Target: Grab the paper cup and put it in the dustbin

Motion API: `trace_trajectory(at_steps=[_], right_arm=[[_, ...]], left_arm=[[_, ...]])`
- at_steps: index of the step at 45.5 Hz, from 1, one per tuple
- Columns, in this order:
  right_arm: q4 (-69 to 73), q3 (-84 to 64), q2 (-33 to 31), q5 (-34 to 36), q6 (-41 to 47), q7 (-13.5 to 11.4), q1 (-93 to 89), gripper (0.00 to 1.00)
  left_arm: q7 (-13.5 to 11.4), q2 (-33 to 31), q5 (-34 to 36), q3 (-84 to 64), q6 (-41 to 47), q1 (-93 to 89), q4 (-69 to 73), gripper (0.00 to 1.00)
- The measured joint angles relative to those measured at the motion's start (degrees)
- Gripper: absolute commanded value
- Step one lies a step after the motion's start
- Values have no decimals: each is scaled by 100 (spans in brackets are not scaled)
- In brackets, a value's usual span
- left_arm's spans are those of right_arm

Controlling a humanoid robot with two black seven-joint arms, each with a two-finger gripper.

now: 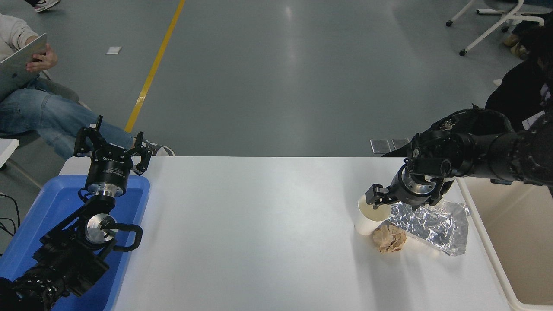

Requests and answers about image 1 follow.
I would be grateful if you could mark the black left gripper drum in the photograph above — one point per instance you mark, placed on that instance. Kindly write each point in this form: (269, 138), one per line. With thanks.
(108, 170)

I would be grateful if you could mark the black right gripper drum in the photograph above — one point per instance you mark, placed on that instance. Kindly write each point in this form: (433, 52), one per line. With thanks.
(399, 190)

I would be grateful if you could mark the white paper cup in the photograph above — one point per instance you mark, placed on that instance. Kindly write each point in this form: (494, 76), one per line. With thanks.
(367, 222)

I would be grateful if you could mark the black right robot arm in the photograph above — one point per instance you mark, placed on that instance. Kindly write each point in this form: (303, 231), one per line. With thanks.
(484, 155)

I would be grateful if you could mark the person's hand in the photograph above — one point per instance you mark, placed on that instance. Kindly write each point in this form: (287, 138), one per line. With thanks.
(45, 60)

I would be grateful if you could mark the crumpled tan paper ball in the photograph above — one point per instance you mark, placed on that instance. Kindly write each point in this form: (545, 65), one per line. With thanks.
(389, 239)

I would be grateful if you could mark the metal floor plate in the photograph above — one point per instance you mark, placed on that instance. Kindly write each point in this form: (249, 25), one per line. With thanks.
(380, 146)
(399, 143)

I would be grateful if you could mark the person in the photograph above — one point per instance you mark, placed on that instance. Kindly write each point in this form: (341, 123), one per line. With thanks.
(43, 4)
(518, 45)
(39, 112)
(518, 90)

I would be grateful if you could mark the blue plastic tray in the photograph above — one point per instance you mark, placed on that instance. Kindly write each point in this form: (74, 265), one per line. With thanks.
(47, 207)

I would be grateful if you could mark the small white table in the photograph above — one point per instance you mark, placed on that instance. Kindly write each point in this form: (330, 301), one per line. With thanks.
(6, 149)

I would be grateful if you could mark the grey laptop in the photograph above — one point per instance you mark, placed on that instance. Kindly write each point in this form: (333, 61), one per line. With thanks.
(15, 69)

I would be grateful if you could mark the large pale bin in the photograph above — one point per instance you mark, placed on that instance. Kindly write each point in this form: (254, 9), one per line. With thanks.
(518, 242)

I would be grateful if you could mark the white name badge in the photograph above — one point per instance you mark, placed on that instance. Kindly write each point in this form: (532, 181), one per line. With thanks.
(532, 122)

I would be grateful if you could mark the white wheeled chair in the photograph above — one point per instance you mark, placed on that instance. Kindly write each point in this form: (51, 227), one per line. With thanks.
(501, 19)

